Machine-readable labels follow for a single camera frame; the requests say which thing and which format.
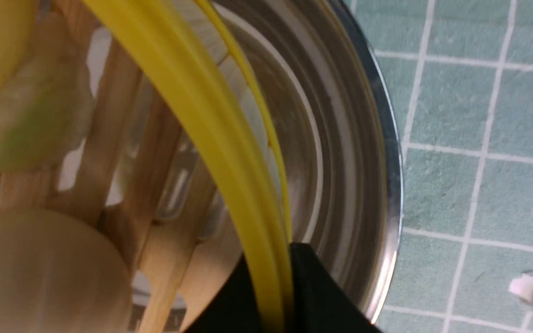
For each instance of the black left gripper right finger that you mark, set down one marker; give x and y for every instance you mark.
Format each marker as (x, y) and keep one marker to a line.
(321, 306)

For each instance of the beige round bun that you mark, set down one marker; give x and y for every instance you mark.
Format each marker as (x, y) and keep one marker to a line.
(60, 275)

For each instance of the green checkered tablecloth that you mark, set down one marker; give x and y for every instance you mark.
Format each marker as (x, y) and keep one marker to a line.
(460, 78)

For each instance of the stainless steel pot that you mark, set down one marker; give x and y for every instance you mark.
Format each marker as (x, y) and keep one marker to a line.
(338, 135)

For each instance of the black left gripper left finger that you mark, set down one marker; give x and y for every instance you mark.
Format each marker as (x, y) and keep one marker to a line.
(234, 309)

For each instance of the yellow bamboo steamer basket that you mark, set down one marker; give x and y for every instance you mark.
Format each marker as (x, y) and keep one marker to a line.
(178, 119)

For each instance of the green dumpling right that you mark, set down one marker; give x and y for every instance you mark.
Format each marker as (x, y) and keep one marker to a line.
(46, 108)

